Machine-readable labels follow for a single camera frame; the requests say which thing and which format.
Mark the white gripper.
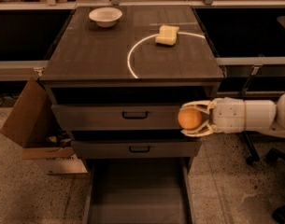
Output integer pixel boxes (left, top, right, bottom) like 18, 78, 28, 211
180, 97, 245, 137

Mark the orange fruit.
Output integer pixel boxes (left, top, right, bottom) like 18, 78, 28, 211
178, 108, 202, 130

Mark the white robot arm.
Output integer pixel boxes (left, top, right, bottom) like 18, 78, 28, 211
178, 93, 285, 138

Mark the grey drawer cabinet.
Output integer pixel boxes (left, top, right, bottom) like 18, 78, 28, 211
39, 5, 226, 173

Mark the open bottom drawer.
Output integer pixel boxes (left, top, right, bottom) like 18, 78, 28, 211
83, 158, 194, 224

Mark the yellow sponge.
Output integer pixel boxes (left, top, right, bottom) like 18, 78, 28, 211
155, 25, 179, 46

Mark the black chair base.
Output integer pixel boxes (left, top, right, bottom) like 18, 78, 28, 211
265, 147, 285, 224

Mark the white bowl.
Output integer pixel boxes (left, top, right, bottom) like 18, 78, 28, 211
89, 7, 122, 28

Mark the brown cardboard box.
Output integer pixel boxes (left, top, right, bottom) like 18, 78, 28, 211
0, 77, 87, 175

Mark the middle drawer with handle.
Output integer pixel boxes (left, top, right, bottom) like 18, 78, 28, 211
72, 140, 201, 159

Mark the drawer with handle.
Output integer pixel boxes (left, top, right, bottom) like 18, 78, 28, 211
51, 104, 182, 131
72, 140, 201, 159

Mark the top drawer with handle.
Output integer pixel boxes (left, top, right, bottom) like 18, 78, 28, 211
51, 104, 182, 131

